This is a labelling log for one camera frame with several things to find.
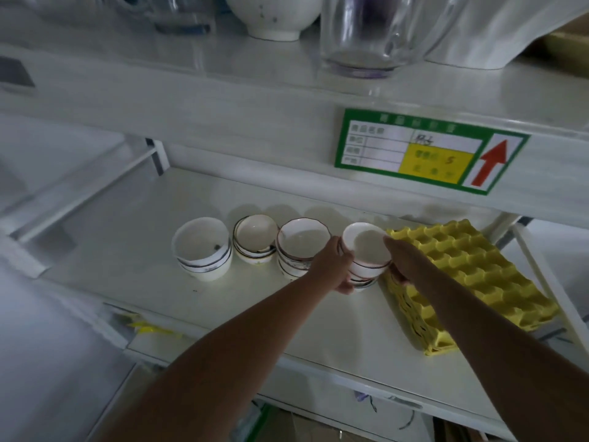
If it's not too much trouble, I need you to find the person's left hand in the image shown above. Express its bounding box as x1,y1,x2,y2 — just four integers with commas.
308,235,356,296

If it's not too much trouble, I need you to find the white plastic bag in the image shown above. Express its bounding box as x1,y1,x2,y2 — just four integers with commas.
423,0,589,71

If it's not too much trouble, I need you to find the stack of yellow egg trays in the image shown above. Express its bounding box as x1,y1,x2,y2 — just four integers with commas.
384,219,560,356

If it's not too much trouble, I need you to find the stack of gold-rimmed white bowls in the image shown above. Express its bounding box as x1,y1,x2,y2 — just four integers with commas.
232,214,280,266

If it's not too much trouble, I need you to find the green shelf price label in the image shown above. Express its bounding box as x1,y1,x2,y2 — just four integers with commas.
334,108,531,196

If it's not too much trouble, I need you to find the clear glass pitcher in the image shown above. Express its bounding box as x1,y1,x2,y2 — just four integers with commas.
319,0,466,79

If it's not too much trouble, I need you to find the stack of red-rimmed white bowls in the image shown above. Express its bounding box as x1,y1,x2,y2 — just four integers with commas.
341,222,393,291

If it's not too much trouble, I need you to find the white speckled ceramic bowl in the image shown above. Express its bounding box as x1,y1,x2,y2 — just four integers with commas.
224,0,323,42

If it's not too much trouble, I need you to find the person's right forearm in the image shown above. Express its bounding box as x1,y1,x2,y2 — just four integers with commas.
412,255,589,442

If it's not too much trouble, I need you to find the person's left forearm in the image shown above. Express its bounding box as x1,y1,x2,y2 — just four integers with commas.
99,266,343,442

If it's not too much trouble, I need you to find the yellow shelf tag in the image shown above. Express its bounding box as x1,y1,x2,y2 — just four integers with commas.
126,317,178,337

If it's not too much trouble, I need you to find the white shelving rack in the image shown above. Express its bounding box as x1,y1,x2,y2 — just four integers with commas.
0,0,589,442

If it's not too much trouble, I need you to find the clear glass cup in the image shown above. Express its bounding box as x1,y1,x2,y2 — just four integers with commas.
149,0,218,35

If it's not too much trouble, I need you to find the person's right hand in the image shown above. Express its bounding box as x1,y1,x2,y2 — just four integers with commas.
383,235,433,287

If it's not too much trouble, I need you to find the stack of brown-rimmed white bowls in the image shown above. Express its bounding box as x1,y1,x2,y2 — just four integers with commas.
275,218,332,281

